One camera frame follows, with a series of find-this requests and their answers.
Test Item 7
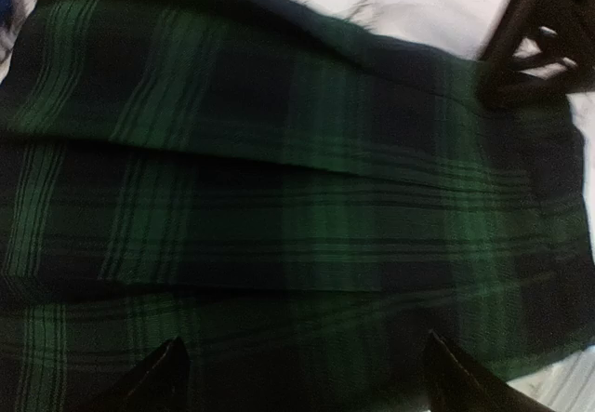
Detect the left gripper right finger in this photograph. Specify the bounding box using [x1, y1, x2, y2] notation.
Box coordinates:
[425, 332, 550, 412]

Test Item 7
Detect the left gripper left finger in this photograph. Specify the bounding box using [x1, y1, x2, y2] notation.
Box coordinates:
[73, 338, 190, 412]

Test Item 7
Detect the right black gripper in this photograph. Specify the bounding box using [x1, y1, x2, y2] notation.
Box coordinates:
[478, 0, 594, 105]

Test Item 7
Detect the green plaid skirt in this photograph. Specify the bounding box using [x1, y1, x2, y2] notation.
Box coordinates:
[1, 0, 594, 411]

